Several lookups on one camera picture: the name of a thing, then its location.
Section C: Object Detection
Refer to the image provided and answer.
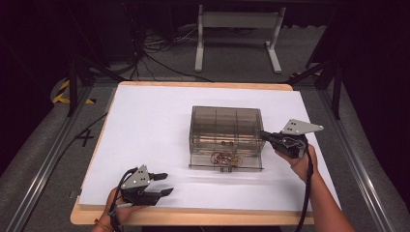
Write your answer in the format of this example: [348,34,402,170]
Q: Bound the wooden table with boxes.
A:
[70,80,323,226]

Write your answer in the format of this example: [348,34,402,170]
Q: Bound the clear plastic drawer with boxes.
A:
[188,146,265,173]

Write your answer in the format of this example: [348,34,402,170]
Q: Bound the gold necklace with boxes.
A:
[210,150,243,168]

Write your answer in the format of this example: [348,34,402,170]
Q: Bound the bundle of floor cables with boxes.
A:
[127,3,214,83]

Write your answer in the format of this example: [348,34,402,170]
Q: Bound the white table sheet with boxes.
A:
[78,84,342,213]

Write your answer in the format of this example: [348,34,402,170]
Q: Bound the aluminium floor rail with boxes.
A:
[6,86,95,232]
[317,90,393,232]

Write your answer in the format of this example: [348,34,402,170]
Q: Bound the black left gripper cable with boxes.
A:
[107,167,138,232]

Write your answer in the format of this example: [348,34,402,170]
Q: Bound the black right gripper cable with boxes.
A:
[294,149,315,232]

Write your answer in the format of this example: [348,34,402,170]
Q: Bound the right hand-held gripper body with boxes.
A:
[270,119,324,159]

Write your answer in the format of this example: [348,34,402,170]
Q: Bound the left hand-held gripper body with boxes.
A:
[120,164,161,207]

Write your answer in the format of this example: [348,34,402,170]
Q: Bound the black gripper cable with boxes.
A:
[294,149,315,232]
[107,167,138,232]

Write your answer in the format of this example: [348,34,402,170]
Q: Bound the thin black floor cable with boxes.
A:
[54,112,109,168]

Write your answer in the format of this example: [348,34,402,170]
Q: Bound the smoky clear drawer box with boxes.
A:
[188,105,266,163]

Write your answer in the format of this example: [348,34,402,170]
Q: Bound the white metal stand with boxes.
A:
[193,4,287,74]

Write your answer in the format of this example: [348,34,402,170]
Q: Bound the person's right hand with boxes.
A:
[275,143,318,183]

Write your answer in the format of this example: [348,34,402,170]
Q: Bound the yellow black hazard tape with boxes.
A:
[52,79,97,105]

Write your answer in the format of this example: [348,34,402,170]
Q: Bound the gold bracelet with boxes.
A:
[94,217,114,232]

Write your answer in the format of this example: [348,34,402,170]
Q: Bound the person's left hand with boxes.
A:
[100,188,144,226]

